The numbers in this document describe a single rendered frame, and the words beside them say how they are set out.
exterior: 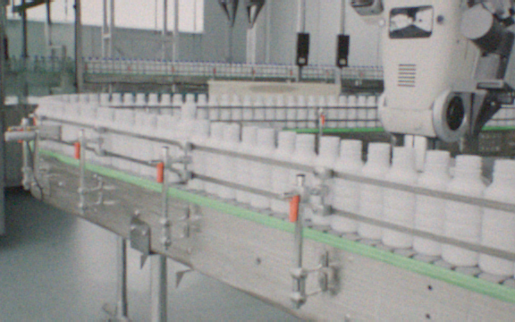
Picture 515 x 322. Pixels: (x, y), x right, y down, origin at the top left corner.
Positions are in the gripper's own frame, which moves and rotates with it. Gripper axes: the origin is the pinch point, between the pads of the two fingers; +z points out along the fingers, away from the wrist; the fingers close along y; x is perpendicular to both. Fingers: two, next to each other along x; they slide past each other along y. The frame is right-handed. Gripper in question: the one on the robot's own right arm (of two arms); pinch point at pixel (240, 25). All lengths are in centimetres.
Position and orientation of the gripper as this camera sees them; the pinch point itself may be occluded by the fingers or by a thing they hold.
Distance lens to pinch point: 163.5
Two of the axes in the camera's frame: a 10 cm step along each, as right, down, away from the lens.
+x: 6.5, 1.2, -7.5
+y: -7.6, 0.6, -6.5
